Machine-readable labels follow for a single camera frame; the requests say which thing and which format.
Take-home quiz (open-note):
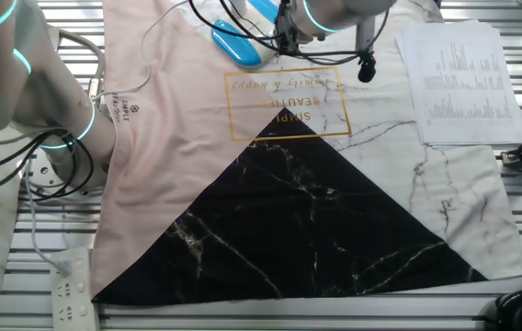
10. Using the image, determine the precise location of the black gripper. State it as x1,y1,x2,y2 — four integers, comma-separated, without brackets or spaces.
274,0,303,58

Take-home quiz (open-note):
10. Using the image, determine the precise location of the blue and white desk lamp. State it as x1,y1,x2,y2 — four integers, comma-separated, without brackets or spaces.
210,0,289,69

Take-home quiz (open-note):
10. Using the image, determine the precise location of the marble pink black tablecloth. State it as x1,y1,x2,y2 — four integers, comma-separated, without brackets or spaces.
89,0,522,307

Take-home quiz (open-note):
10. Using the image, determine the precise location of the printed paper sheet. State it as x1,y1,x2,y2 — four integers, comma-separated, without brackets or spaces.
396,18,522,148

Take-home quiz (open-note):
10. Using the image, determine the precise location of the white power strip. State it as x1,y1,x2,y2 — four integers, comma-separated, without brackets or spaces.
49,246,101,331

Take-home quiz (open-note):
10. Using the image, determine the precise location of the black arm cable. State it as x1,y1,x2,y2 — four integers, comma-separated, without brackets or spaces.
0,128,96,201
187,0,391,65

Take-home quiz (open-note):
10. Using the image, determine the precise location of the thick grey robot cable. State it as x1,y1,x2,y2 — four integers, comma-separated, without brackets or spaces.
57,28,107,98

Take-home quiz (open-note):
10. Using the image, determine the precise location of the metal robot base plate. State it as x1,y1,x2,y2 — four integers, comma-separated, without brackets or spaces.
19,146,108,203

